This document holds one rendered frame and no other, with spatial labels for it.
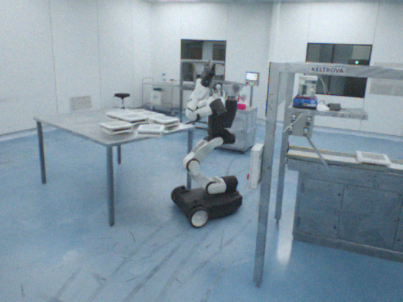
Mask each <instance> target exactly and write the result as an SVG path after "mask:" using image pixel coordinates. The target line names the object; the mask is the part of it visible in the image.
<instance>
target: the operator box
mask: <svg viewBox="0 0 403 302"><path fill-rule="evenodd" d="M263 148H264V145H263V144H258V143H257V144H256V145H255V146H254V147H253V149H252V150H251V153H250V172H249V181H248V187H249V188H255V189H256V188H257V187H258V184H259V183H260V181H261V174H262V165H263Z"/></svg>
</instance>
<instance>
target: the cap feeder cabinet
mask: <svg viewBox="0 0 403 302"><path fill-rule="evenodd" d="M257 109H258V107H257V106H252V107H249V106H246V109H244V110H239V109H237V111H236V114H235V118H234V120H233V123H232V126H231V127H230V128H224V129H226V130H228V131H229V132H230V133H233V134H234V135H235V143H234V144H228V145H221V146H219V147H222V148H227V149H231V150H239V151H243V152H244V151H246V150H247V149H248V148H252V145H254V143H255V129H256V119H257ZM242 154H243V155H244V153H242Z"/></svg>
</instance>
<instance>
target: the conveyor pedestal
mask: <svg viewBox="0 0 403 302"><path fill-rule="evenodd" d="M372 186H373V183H369V182H365V181H359V180H351V179H345V178H336V177H331V176H326V175H317V174H311V173H310V178H305V177H304V173H303V172H299V177H298V183H297V190H296V203H295V209H294V222H293V229H292V235H294V240H295V241H298V242H305V243H309V244H315V245H319V246H323V247H329V248H333V249H337V250H344V251H348V252H354V253H358V254H362V255H368V256H372V257H378V258H382V260H389V261H393V262H400V263H403V187H399V186H390V185H384V184H380V186H379V188H372Z"/></svg>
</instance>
